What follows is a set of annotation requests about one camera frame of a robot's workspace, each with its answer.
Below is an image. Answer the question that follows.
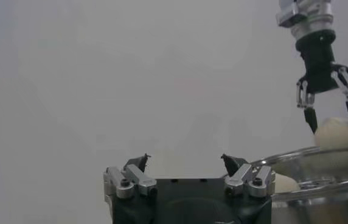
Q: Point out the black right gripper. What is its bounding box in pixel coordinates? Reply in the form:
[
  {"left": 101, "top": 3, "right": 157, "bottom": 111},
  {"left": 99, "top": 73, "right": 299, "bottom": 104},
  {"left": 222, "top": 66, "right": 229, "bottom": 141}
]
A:
[{"left": 295, "top": 29, "right": 348, "bottom": 135}]

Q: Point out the white steamed baozi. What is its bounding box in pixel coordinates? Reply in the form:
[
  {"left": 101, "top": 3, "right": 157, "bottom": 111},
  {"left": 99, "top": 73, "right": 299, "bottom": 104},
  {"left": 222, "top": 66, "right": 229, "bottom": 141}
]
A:
[
  {"left": 313, "top": 117, "right": 348, "bottom": 152},
  {"left": 273, "top": 172, "right": 301, "bottom": 194}
]

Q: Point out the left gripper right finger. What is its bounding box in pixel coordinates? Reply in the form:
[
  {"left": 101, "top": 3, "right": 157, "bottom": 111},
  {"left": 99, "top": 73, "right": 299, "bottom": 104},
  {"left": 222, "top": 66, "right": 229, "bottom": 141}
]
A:
[{"left": 221, "top": 153, "right": 276, "bottom": 198}]

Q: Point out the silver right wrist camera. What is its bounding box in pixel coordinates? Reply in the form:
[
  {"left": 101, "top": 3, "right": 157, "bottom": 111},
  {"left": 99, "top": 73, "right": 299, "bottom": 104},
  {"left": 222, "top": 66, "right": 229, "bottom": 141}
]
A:
[{"left": 276, "top": 0, "right": 310, "bottom": 28}]

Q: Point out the perforated steel steamer basket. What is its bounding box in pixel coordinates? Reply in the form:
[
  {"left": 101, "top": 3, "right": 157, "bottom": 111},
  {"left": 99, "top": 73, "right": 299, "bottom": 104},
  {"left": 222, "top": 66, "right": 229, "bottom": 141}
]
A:
[{"left": 249, "top": 143, "right": 348, "bottom": 224}]

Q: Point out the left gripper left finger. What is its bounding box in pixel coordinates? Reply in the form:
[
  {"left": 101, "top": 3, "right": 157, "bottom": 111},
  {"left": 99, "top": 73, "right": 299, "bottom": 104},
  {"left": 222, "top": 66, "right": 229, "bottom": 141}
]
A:
[{"left": 103, "top": 153, "right": 158, "bottom": 199}]

